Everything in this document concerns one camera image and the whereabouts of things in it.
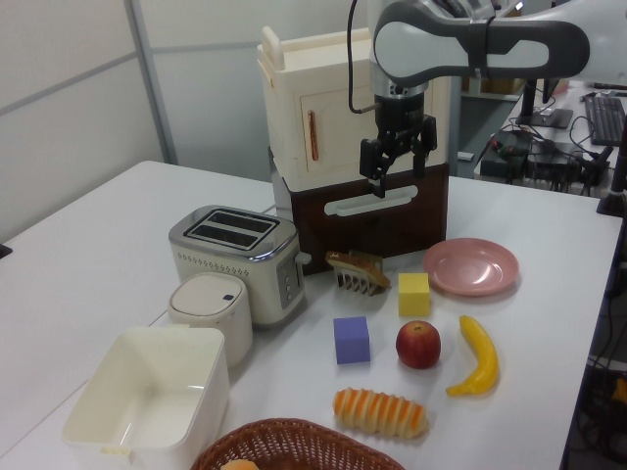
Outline purple cube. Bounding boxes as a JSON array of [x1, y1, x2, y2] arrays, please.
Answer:
[[332, 315, 372, 366]]

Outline yellow banana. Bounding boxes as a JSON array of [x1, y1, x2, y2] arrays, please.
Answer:
[[444, 314, 502, 399]]

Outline wooden background cabinet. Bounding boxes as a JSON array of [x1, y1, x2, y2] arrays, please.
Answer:
[[459, 75, 526, 97]]

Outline cream toast rack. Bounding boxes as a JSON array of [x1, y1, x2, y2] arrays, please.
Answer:
[[335, 271, 388, 299]]

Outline yellow cube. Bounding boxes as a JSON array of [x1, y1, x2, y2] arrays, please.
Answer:
[[397, 271, 432, 318]]

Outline cream toy kitchen cabinet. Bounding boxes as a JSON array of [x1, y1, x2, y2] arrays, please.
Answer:
[[256, 26, 452, 259]]

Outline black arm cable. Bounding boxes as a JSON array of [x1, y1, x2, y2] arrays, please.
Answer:
[[346, 0, 379, 116]]

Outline black electronics box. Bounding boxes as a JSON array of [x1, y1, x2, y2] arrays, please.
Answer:
[[480, 129, 536, 184]]

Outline black monitor stand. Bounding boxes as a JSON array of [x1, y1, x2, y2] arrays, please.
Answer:
[[513, 77, 575, 130]]

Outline small white lidded bin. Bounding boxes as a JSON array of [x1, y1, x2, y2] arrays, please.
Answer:
[[167, 272, 255, 370]]

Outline orange striped bread roll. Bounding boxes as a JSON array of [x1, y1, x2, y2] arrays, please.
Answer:
[[332, 386, 432, 439]]

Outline pink plate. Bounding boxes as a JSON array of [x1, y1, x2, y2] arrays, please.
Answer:
[[422, 237, 520, 299]]

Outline black keyboard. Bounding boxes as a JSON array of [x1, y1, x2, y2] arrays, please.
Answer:
[[584, 96, 627, 146]]

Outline open white plastic container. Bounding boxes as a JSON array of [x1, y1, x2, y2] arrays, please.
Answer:
[[61, 325, 232, 470]]

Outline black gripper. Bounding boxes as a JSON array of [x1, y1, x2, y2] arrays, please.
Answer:
[[360, 93, 438, 199]]

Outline cream silver toaster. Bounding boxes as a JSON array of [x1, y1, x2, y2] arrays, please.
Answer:
[[168, 204, 313, 331]]

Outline red apple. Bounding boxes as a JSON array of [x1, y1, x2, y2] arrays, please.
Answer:
[[395, 320, 443, 370]]

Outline brown wicker basket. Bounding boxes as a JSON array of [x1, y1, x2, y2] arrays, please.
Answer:
[[189, 417, 408, 470]]

